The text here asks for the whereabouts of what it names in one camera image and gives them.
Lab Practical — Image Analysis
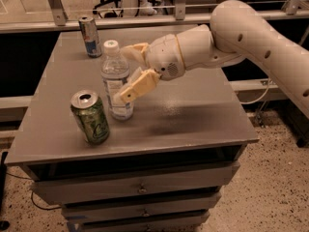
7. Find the white cable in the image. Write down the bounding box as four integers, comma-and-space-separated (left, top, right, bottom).
240, 77, 272, 105

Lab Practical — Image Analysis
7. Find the clear plastic water bottle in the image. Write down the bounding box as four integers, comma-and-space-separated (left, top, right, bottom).
101, 40, 133, 120

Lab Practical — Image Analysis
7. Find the black office chair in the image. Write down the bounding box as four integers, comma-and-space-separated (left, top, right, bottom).
93, 0, 123, 17

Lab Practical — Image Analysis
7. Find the black floor cable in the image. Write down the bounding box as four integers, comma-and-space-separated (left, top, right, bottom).
5, 171, 62, 212

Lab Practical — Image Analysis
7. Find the green soda can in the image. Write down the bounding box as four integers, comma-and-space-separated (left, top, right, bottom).
70, 90, 109, 145

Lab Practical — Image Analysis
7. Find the metal railing frame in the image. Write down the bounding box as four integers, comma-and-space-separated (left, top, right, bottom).
0, 0, 309, 33

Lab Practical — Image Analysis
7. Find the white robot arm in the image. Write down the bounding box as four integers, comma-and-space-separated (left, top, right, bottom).
114, 0, 309, 117

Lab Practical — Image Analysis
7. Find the blue silver energy drink can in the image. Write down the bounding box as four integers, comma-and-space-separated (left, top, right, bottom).
78, 16, 102, 58

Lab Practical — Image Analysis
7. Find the grey drawer cabinet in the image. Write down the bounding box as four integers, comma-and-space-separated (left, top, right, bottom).
6, 32, 257, 232

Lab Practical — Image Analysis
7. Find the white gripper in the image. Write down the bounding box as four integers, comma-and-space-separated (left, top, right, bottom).
119, 34, 185, 102

